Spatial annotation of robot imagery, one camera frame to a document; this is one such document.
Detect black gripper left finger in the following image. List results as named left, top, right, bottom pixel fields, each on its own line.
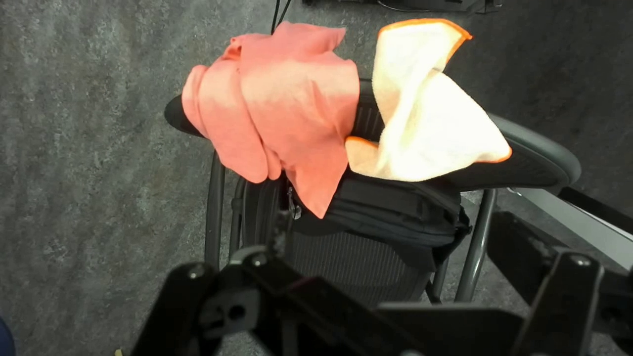
left=130, top=251, right=424, bottom=356

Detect pale orange-edged cloth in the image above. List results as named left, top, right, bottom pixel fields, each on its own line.
left=345, top=16, right=515, bottom=184

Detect black jacket on chair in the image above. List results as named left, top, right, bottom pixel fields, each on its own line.
left=282, top=172, right=476, bottom=267

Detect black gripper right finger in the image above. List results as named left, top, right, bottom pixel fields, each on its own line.
left=490, top=211, right=633, bottom=356

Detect black mesh office chair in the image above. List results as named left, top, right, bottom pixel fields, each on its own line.
left=163, top=77, right=585, bottom=312

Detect coral orange cloth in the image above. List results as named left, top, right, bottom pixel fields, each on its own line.
left=181, top=19, right=363, bottom=221

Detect black floor cables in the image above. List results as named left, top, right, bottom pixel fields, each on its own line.
left=268, top=0, right=296, bottom=35

